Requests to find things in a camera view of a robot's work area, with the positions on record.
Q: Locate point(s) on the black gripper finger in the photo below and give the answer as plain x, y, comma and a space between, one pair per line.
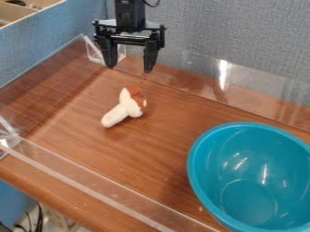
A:
152, 50
109, 49

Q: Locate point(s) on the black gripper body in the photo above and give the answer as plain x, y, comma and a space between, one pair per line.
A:
110, 33

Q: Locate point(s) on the white plush mushroom red cap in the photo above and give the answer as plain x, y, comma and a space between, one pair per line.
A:
132, 106

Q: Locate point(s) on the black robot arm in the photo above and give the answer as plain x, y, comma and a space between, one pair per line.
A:
130, 12

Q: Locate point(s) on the blue plastic bowl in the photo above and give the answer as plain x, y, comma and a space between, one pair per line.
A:
249, 172

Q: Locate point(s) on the clear acrylic left barrier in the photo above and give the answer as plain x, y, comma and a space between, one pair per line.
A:
37, 61

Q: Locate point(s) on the clear acrylic barrier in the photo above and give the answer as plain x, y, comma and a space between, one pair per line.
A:
260, 92
113, 194
37, 61

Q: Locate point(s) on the wooden shelf box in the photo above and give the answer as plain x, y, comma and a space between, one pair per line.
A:
17, 10

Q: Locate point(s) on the clear acrylic back barrier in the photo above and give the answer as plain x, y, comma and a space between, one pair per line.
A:
260, 92

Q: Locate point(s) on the clear acrylic front barrier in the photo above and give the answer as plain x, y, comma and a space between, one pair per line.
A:
113, 194

